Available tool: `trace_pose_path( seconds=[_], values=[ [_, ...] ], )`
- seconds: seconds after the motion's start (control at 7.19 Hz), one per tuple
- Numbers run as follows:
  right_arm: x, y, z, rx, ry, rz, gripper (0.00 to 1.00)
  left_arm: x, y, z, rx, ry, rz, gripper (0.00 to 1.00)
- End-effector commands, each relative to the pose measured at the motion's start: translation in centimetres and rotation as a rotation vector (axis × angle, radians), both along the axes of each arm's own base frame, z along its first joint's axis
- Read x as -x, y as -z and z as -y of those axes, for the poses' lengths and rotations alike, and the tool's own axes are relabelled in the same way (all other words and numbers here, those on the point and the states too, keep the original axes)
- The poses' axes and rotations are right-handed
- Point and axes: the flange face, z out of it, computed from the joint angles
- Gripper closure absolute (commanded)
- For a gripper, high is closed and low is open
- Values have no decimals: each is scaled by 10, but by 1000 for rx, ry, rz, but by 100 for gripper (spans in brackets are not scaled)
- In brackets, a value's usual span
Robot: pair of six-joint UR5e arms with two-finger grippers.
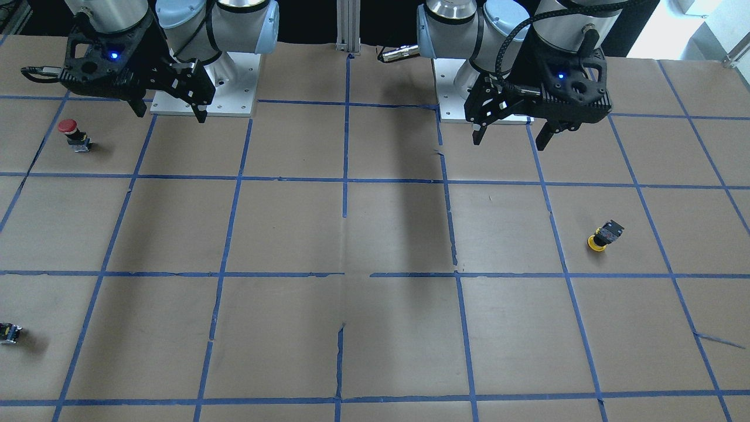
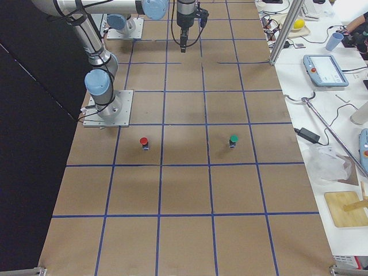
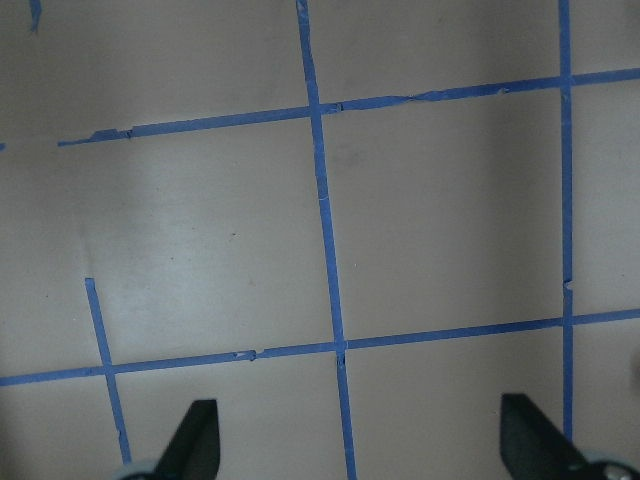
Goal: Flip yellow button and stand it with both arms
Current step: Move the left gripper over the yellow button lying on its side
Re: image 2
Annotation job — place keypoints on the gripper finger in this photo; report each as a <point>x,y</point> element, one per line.
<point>183,39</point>

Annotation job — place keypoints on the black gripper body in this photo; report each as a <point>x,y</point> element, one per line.
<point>183,19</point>

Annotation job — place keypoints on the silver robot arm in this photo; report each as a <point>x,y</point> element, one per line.
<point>121,24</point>
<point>77,14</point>

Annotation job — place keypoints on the red push button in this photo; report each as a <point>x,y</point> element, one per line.
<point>144,141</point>

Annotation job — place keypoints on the green push button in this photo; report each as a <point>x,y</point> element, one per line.
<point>233,141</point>

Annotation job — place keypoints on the beige tray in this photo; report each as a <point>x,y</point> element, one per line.
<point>294,32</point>

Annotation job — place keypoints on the yellow lemon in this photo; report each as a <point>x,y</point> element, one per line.
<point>298,24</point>

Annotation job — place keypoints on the silver metal rod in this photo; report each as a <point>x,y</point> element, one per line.
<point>307,101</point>

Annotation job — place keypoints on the blue teach pendant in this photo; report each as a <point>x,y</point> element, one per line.
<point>324,71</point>
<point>363,147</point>

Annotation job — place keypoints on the blue plastic cup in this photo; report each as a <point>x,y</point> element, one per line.
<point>334,41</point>

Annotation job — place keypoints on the black power adapter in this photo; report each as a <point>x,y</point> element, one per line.
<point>307,135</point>

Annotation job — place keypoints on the clear plastic bag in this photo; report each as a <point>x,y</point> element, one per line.
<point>324,165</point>

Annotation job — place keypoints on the white cylinder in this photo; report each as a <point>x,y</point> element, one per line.
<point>360,116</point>

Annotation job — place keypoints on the wooden cutting board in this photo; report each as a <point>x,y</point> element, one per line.
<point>346,209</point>

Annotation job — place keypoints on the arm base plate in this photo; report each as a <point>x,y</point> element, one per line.
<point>116,114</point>
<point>135,35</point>

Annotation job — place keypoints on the aluminium frame post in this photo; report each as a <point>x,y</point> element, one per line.
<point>292,15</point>

